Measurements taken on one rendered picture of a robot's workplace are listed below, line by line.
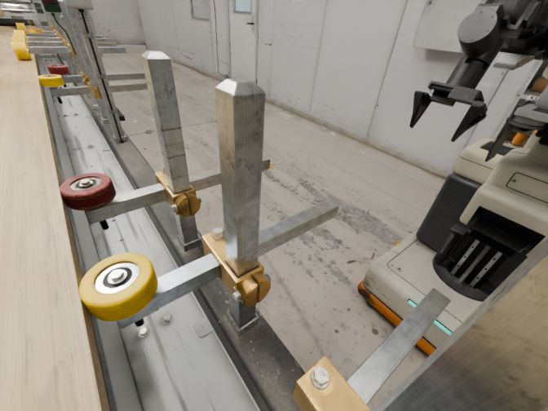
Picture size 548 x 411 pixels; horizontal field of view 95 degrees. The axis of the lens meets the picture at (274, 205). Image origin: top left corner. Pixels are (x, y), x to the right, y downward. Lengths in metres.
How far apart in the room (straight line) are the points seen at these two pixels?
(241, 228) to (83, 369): 0.20
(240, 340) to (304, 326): 0.85
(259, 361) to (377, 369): 0.20
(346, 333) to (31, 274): 1.21
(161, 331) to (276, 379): 0.28
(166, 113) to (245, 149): 0.25
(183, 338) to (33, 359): 0.32
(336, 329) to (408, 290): 0.38
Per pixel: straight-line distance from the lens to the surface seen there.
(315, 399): 0.36
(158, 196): 0.60
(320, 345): 1.32
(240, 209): 0.30
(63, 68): 1.75
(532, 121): 0.87
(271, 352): 0.51
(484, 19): 0.67
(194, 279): 0.41
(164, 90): 0.48
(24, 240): 0.49
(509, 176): 1.01
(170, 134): 0.50
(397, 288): 1.28
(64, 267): 0.42
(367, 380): 0.40
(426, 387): 0.21
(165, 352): 0.62
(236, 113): 0.24
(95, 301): 0.36
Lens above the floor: 1.17
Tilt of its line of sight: 37 degrees down
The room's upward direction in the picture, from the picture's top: 5 degrees clockwise
